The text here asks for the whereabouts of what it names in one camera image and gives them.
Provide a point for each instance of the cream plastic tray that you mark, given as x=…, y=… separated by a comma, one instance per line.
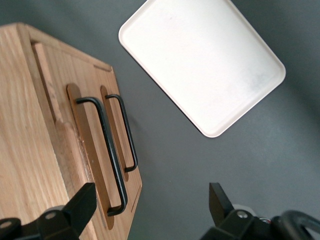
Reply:
x=200, y=62

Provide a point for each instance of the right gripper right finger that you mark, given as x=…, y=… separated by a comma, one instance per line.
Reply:
x=218, y=207

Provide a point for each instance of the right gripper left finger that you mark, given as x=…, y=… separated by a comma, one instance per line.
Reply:
x=72, y=215

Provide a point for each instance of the oak wooden drawer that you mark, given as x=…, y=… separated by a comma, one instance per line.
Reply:
x=116, y=130
x=57, y=82

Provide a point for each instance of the oak wooden cabinet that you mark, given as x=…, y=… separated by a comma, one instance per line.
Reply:
x=20, y=125

